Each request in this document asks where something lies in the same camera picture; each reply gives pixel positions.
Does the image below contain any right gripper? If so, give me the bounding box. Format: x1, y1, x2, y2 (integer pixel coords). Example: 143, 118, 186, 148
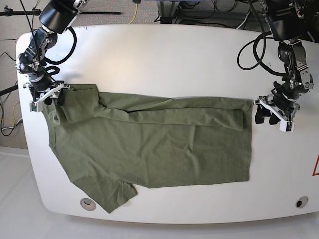
23, 81, 70, 106

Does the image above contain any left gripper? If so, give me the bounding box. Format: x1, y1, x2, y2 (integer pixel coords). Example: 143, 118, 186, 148
255, 93, 300, 124

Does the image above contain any olive green T-shirt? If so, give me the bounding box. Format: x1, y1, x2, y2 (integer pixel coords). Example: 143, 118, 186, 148
43, 85, 253, 213

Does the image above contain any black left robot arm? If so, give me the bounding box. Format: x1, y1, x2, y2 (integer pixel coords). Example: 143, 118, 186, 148
249, 0, 319, 132

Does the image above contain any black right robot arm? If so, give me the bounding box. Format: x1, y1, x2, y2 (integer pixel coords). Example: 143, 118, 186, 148
16, 0, 87, 112

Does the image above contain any red triangle sticker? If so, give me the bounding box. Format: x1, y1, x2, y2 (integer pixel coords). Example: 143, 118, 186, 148
313, 156, 319, 176

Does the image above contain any black tripod stand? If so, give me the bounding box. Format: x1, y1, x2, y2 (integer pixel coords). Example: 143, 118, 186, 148
0, 0, 122, 33

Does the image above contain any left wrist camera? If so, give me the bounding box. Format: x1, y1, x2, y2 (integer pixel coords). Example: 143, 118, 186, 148
279, 120, 295, 132

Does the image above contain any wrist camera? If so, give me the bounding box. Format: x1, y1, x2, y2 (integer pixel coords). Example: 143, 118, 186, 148
29, 101, 43, 112
279, 120, 295, 132

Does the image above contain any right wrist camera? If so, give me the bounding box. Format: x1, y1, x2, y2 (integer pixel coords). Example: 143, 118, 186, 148
29, 101, 43, 112

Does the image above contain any black floor cable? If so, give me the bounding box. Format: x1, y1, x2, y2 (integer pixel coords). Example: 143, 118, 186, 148
0, 51, 19, 136

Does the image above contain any yellow floor cable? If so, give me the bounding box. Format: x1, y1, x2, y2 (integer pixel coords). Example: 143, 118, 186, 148
0, 101, 22, 128

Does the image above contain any right table cable grommet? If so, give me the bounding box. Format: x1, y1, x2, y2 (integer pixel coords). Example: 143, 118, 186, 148
296, 196, 309, 208

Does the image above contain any table cable grommet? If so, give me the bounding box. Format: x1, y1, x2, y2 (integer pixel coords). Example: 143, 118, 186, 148
80, 198, 96, 211
296, 196, 309, 208

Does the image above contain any white power cable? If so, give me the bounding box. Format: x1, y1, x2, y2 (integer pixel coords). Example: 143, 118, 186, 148
236, 9, 252, 30

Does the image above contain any left table cable grommet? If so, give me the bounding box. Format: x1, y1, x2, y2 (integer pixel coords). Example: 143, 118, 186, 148
80, 198, 96, 211

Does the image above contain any yellow hanging cable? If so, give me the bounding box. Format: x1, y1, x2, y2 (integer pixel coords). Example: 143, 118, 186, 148
129, 4, 139, 25

